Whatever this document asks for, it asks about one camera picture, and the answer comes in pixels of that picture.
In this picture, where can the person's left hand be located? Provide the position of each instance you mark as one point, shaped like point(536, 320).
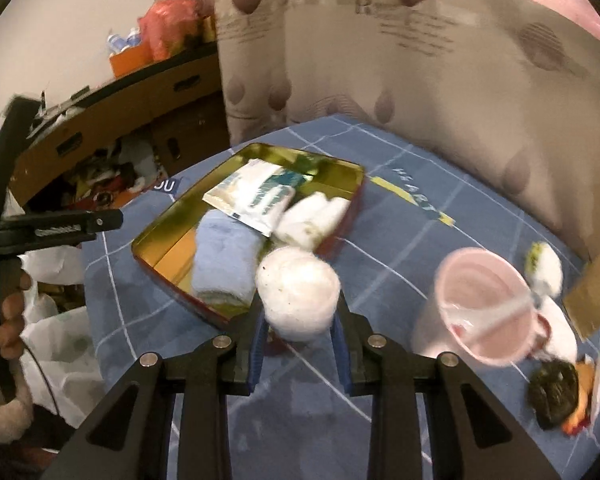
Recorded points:
point(11, 344)

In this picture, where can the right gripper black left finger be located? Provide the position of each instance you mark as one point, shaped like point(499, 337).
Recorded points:
point(127, 436)

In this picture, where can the white red-trim glove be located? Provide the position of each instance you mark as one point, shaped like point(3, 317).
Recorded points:
point(556, 340)

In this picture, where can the beige leaf-print curtain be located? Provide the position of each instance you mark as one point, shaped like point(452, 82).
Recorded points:
point(507, 89)

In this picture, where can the orange rubber toy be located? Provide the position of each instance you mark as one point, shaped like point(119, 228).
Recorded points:
point(580, 417)

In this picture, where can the red gold tin box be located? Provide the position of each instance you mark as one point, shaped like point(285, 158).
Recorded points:
point(166, 248)

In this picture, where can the white plastic bag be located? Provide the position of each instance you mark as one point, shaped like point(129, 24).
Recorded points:
point(58, 369)

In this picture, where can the white plastic spoon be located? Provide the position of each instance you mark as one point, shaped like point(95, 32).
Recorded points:
point(476, 324)

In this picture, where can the pink ceramic mug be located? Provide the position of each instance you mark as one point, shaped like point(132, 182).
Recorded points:
point(474, 278)

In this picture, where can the brown wooden cabinet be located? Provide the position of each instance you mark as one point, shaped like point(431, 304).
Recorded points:
point(177, 103)

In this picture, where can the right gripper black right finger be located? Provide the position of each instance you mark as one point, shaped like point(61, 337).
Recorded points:
point(433, 409)

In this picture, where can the orange box on cabinet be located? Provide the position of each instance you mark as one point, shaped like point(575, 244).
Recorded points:
point(130, 60)

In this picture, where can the orange plastic bag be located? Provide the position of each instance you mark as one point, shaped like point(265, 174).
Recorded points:
point(169, 26)

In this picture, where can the white green wet-wipes pack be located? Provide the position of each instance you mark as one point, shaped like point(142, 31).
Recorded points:
point(256, 194)

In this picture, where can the light blue towel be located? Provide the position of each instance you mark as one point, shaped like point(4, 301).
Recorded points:
point(225, 261)

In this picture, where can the white fluffy ball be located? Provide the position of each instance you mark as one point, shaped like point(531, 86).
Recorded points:
point(299, 293)

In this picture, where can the kraft paper snack bag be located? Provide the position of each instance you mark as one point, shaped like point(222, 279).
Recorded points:
point(582, 303)

